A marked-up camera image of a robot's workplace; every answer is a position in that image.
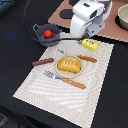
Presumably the red tomato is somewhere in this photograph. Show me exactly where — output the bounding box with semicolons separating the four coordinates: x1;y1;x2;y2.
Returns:
44;30;53;39

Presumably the grey pot with handles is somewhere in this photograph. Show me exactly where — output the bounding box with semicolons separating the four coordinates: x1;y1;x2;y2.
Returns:
33;24;61;47

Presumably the yellow butter box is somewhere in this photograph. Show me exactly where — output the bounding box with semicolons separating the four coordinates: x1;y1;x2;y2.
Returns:
81;39;98;51

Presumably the knife with wooden handle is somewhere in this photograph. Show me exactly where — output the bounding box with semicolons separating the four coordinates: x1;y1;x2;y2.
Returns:
57;49;97;63

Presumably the fork with wooden handle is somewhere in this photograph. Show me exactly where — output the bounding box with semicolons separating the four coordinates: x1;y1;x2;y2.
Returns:
44;71;86;89

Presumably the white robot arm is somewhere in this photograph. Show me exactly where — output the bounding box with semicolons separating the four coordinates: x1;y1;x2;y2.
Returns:
70;0;112;38

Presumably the orange bread loaf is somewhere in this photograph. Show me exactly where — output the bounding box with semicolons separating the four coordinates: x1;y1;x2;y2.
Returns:
57;59;82;73

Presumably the pink stove board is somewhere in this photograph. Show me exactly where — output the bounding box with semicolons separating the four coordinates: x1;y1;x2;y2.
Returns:
48;0;128;42

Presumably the beige woven placemat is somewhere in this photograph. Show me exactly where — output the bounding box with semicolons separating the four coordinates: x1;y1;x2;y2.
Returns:
12;31;115;128

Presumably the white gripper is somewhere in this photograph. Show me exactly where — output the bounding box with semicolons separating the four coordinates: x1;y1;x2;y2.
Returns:
70;0;105;38

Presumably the beige bowl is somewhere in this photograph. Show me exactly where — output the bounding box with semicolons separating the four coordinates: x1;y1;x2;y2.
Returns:
118;4;128;30

